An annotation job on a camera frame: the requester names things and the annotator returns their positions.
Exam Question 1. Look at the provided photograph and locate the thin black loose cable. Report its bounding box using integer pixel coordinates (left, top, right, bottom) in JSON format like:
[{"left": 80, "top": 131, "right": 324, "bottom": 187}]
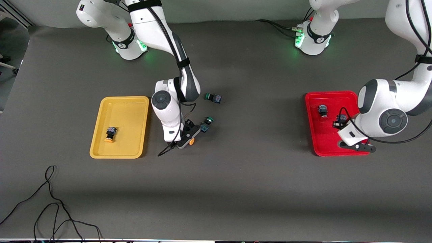
[{"left": 0, "top": 165, "right": 102, "bottom": 242}]

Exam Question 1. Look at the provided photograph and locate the black left arm base cable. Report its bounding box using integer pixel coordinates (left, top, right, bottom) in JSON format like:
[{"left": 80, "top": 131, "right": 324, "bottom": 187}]
[{"left": 254, "top": 7, "right": 317, "bottom": 38}]

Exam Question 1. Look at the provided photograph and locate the aluminium frame rail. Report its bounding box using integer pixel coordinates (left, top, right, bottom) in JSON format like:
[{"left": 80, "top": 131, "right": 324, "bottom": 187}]
[{"left": 0, "top": 0, "right": 35, "bottom": 27}]

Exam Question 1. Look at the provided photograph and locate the black chair base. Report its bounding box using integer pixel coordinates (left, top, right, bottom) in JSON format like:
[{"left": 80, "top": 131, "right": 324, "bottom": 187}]
[{"left": 0, "top": 55, "right": 19, "bottom": 75}]

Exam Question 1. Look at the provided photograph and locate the yellow plastic tray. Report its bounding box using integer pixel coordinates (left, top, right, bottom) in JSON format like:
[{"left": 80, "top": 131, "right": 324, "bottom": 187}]
[{"left": 89, "top": 96, "right": 150, "bottom": 159}]

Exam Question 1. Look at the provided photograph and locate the red plastic tray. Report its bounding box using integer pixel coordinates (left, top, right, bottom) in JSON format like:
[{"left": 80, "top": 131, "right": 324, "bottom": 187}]
[{"left": 305, "top": 90, "right": 372, "bottom": 157}]

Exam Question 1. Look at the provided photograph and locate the dark grey table cloth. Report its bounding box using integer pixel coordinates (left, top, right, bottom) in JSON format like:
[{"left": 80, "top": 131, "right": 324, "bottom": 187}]
[{"left": 0, "top": 13, "right": 432, "bottom": 241}]

